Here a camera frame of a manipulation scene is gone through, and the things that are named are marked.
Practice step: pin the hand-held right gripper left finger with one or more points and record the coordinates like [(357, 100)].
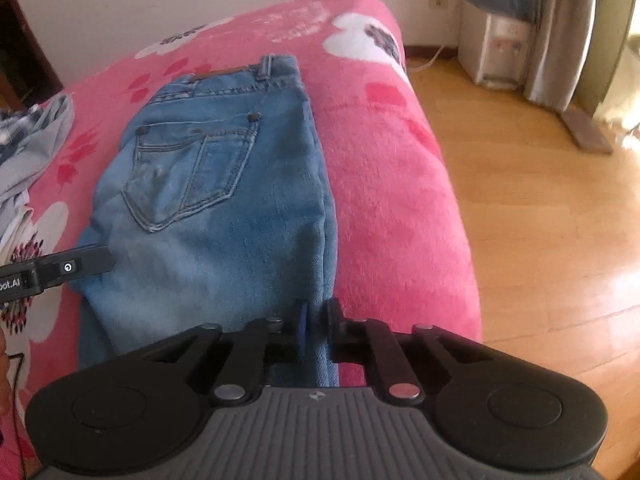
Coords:
[(301, 332)]

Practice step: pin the dark floor mat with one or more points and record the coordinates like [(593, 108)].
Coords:
[(587, 132)]

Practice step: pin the wooden wardrobe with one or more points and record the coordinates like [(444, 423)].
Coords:
[(25, 45)]

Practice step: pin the beige curtain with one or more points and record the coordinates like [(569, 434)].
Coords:
[(560, 35)]

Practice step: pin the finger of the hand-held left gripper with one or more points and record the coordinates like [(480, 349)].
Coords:
[(75, 266)]

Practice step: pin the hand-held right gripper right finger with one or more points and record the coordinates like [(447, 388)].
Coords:
[(334, 327)]

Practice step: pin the pink floral blanket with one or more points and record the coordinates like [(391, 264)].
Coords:
[(390, 185)]

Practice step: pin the grey garment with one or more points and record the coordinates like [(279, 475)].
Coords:
[(50, 130)]

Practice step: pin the plaid shirt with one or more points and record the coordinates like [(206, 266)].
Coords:
[(12, 132)]

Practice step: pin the blue denim jeans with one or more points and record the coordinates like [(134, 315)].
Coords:
[(215, 210)]

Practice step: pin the white water dispenser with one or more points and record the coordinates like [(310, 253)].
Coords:
[(492, 50)]

